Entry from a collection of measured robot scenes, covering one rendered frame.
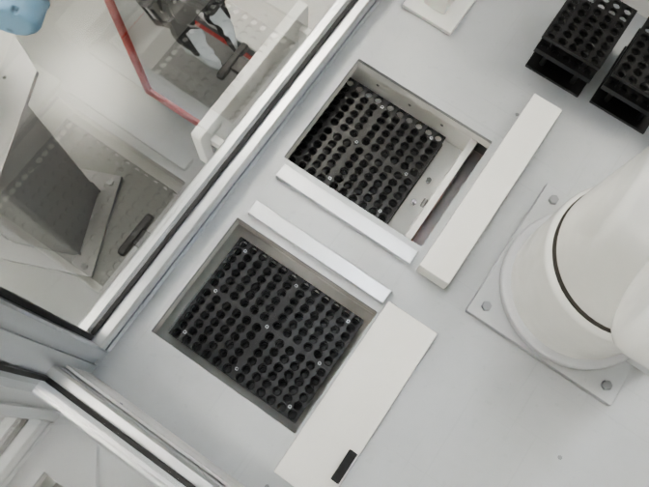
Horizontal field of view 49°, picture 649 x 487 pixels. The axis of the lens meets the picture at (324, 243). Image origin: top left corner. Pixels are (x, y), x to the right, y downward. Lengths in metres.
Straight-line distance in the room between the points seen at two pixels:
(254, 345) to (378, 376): 0.19
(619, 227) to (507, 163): 0.35
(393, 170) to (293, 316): 0.27
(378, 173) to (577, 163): 0.30
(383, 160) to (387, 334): 0.29
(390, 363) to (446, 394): 0.09
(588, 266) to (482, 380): 0.29
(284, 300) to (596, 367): 0.44
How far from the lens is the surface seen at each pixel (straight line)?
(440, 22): 1.19
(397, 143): 1.14
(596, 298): 0.83
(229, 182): 1.01
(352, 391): 0.98
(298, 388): 1.04
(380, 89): 1.21
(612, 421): 1.07
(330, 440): 0.98
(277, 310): 1.05
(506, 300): 1.02
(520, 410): 1.03
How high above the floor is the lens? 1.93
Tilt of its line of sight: 74 degrees down
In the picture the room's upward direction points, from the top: 6 degrees clockwise
